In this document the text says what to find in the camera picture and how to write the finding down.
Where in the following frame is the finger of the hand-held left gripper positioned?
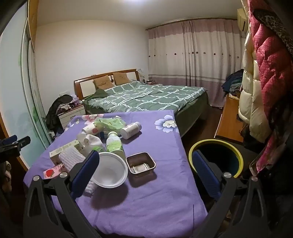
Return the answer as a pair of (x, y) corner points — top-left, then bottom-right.
(0, 135), (18, 147)
(14, 136), (31, 150)

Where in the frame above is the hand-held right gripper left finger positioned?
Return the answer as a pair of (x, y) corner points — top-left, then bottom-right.
(23, 150), (102, 238)

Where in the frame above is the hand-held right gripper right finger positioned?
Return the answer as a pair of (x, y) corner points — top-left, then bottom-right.
(192, 151), (278, 238)

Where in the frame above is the yellow-rimmed dark trash bin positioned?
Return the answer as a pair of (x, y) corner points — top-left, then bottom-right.
(188, 139), (244, 179)

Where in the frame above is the white plastic bowl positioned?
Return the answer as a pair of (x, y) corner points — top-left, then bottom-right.
(92, 152), (129, 188)

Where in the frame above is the white green carton box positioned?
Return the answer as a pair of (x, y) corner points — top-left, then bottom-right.
(49, 140), (84, 165)

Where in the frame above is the white tissue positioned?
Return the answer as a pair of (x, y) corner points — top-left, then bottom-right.
(77, 133), (106, 154)

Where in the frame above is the pink strawberry print carton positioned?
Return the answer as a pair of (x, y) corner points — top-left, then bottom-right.
(43, 163), (66, 179)

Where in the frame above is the green label plastic bottle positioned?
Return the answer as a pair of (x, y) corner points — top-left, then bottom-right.
(106, 131), (126, 161)

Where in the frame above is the paper cup with red print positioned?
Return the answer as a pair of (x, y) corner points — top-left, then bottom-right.
(82, 122), (101, 135)

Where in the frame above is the green plastic bag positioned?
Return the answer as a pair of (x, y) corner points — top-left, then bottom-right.
(93, 116), (127, 135)

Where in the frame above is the brown foil tray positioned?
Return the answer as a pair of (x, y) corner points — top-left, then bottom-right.
(126, 152), (156, 181)

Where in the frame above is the white pill bottle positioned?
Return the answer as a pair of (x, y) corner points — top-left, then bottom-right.
(120, 122), (142, 140)

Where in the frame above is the dark jacket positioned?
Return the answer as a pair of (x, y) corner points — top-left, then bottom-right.
(45, 94), (74, 133)

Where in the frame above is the wardrobe with glass sliding doors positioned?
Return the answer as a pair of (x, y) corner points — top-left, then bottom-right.
(0, 0), (53, 171)

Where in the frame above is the white wooden-top nightstand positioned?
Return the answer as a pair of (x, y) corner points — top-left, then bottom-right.
(57, 104), (86, 131)

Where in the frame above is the black bag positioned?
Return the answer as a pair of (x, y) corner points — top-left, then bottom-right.
(243, 125), (268, 149)

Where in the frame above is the wooden dresser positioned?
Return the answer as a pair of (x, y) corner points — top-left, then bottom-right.
(214, 94), (244, 143)

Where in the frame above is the purple floral tablecloth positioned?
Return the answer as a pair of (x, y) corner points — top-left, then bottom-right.
(23, 110), (209, 238)

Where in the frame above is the pile of small colourful clothes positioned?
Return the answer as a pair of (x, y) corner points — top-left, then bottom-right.
(60, 96), (84, 110)

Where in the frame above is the wooden bed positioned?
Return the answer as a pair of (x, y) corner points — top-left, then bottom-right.
(74, 69), (210, 138)

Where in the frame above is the dark green cloth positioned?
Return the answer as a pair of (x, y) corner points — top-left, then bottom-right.
(84, 88), (110, 101)

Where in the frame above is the brown pillow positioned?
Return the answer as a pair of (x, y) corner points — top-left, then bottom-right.
(112, 71), (131, 85)
(93, 77), (115, 90)

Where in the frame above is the pile of folded clothes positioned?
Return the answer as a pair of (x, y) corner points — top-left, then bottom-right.
(222, 69), (244, 94)

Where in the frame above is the green plaid duvet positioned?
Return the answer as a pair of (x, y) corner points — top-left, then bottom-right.
(84, 81), (206, 114)

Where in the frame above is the pink and white curtain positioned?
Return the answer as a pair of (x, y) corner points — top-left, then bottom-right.
(148, 19), (242, 107)

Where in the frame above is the red quilted jacket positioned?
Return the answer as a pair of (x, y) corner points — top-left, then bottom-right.
(247, 0), (293, 173)

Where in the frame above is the beige air conditioner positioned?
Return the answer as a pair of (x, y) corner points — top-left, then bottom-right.
(237, 9), (249, 31)

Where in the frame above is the leopard print scarf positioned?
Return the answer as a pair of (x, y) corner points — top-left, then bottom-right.
(254, 7), (293, 55)

